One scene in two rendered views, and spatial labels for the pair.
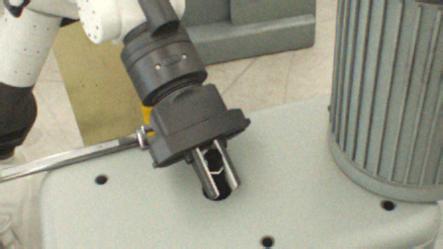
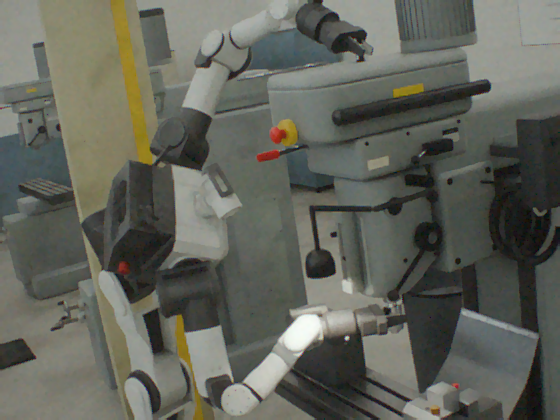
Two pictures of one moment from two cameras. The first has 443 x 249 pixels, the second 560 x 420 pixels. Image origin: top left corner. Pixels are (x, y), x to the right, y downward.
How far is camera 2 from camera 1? 158 cm
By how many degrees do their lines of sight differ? 35
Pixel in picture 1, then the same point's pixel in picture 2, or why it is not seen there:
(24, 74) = (210, 105)
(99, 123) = not seen: hidden behind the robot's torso
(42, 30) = (221, 75)
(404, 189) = (446, 39)
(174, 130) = (336, 29)
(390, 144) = (433, 15)
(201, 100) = (342, 23)
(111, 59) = not seen: hidden behind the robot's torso
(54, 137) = not seen: outside the picture
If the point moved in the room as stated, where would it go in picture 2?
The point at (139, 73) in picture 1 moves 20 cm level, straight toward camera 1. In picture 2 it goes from (311, 16) to (356, 9)
